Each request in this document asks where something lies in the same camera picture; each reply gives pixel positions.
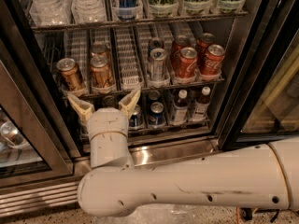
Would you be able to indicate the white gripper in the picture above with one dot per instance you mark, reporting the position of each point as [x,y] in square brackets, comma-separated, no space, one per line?
[106,121]

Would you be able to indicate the orange can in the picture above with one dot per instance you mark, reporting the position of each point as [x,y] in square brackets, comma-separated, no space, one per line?
[70,74]
[99,50]
[101,72]

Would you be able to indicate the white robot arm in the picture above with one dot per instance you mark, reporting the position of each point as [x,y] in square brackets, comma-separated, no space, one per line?
[266,176]

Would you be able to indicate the silver can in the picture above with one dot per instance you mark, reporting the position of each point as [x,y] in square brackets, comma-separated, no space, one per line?
[110,101]
[157,64]

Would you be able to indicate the blue pepsi can front left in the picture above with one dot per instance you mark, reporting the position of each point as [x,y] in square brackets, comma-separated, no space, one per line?
[136,118]

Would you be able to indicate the blue pepsi can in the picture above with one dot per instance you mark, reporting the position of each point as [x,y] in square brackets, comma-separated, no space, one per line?
[136,118]
[153,96]
[156,114]

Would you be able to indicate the blue pepsi can back right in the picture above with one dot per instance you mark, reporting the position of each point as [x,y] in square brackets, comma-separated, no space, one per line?
[153,96]

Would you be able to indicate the blue pepsi can front right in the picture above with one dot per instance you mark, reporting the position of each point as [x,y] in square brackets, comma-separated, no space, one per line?
[156,114]

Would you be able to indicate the orange can behind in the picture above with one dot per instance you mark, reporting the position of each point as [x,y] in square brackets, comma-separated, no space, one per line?
[99,50]

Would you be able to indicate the silver can front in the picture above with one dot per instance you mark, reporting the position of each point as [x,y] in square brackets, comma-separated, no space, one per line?
[157,64]

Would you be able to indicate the open glass fridge door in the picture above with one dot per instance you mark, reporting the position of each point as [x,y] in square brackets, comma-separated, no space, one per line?
[29,120]

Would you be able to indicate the dark blue can behind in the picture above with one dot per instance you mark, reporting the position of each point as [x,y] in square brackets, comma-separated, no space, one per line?
[154,43]

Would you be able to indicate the red cola can front left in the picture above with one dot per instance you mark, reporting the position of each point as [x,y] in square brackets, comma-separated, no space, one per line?
[186,62]

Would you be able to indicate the red cola can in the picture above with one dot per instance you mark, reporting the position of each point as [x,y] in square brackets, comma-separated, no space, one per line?
[213,57]
[186,62]
[202,43]
[179,42]

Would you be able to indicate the red cola can back left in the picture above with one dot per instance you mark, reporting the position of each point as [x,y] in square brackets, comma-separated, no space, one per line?
[179,42]

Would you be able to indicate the red cola can front right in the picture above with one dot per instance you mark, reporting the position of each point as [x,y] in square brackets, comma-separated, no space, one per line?
[213,57]

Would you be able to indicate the red cola can back right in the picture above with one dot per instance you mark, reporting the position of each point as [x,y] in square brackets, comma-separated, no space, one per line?
[202,43]

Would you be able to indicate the fridge bottom vent grille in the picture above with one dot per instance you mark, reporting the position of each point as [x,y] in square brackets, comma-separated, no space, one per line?
[27,201]

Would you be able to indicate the right glass fridge door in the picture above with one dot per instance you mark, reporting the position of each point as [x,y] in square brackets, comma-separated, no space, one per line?
[265,104]

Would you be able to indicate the brown bottle white cap left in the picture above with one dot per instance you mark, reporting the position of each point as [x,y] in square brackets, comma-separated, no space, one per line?
[179,107]

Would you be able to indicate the brown bottle white cap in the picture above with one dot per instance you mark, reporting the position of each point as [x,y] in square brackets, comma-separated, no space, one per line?
[179,107]
[201,104]

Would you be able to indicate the brown bottle white cap right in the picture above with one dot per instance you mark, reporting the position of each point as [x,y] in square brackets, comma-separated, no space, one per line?
[201,104]

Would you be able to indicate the clear plastic bottles right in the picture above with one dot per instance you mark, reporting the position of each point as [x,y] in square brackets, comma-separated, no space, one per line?
[88,11]

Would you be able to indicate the clear plastic bottles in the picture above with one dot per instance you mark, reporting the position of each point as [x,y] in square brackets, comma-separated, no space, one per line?
[50,12]
[88,11]

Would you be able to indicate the clear plastic bottles left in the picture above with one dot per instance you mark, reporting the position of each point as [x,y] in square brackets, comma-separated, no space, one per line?
[50,12]

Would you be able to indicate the middle wire shelf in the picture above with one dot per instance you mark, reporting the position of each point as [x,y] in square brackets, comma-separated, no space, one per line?
[146,84]

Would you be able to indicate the wire shelf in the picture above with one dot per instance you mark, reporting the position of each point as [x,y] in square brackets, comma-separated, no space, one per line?
[146,84]
[116,24]

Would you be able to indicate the top wire shelf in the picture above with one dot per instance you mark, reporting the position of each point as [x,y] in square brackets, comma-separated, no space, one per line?
[116,24]

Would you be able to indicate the yellow black cart frame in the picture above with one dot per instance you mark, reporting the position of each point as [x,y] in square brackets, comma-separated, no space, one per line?
[248,214]

